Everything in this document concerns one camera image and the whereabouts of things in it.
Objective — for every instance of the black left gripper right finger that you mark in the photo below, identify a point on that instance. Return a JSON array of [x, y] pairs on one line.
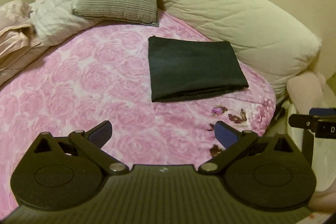
[[247, 153]]

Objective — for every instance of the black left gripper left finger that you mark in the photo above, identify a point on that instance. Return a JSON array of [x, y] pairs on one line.
[[78, 153]]

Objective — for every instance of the dark green garment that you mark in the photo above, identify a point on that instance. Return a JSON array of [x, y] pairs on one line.
[[185, 70]]

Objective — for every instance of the pale pink stool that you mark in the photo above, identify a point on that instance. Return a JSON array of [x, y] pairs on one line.
[[306, 91]]

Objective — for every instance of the large cream quilted pillow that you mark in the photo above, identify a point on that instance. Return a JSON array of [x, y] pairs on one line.
[[264, 36]]

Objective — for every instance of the beige satin quilt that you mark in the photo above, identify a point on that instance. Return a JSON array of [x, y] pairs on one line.
[[20, 42]]

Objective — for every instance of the white quilted duvet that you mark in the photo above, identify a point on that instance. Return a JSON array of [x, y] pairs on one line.
[[55, 21]]

